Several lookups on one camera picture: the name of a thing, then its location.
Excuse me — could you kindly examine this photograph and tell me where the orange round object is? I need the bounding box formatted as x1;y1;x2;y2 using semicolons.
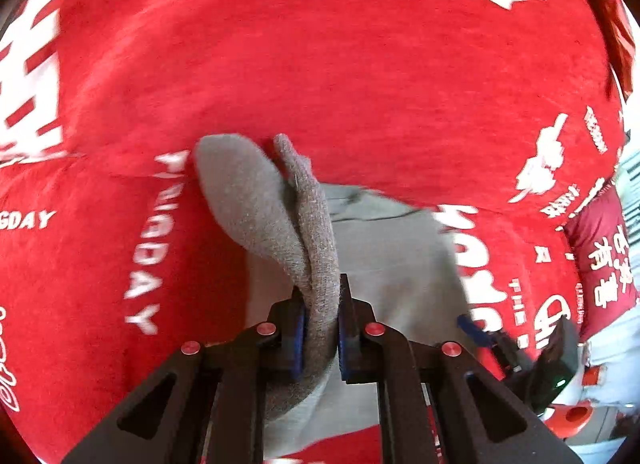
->
542;401;596;440

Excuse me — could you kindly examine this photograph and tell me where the grey knit sweater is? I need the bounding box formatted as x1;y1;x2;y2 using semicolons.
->
194;133;481;460

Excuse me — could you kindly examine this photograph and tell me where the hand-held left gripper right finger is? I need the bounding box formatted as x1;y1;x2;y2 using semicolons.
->
336;273;583;464

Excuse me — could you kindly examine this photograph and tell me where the pale blue cloth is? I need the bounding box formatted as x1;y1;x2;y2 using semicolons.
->
577;329;640;410

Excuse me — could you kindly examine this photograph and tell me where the red printed blanket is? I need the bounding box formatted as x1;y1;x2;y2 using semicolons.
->
0;0;640;464

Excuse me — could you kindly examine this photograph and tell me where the red printed pillow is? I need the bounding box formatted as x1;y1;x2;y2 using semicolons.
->
562;189;640;340

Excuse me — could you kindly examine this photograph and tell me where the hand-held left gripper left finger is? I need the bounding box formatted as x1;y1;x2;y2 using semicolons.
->
60;289;306;464

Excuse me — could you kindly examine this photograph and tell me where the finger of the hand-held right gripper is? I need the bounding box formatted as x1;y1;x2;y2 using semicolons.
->
456;314;523;372

